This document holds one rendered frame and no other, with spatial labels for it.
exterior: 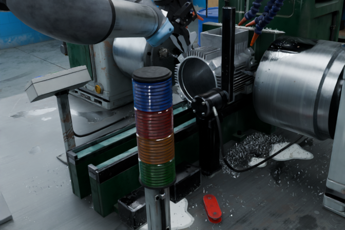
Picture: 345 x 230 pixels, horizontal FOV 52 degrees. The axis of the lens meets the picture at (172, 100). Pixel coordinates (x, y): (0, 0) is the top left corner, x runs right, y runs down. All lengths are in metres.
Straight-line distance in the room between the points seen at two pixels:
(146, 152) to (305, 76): 0.46
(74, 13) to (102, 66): 0.88
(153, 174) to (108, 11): 0.27
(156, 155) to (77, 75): 0.57
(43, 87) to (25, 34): 5.69
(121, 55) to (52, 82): 0.36
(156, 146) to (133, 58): 0.74
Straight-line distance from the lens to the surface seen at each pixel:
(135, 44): 1.25
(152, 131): 0.54
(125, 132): 1.01
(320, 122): 0.90
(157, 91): 0.51
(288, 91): 0.89
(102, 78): 1.44
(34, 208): 1.00
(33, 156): 1.22
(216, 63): 1.03
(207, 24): 1.28
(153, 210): 0.64
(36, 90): 1.02
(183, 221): 0.88
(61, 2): 0.53
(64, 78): 1.05
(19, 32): 6.67
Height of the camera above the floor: 1.38
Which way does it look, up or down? 22 degrees down
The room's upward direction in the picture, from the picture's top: 2 degrees counter-clockwise
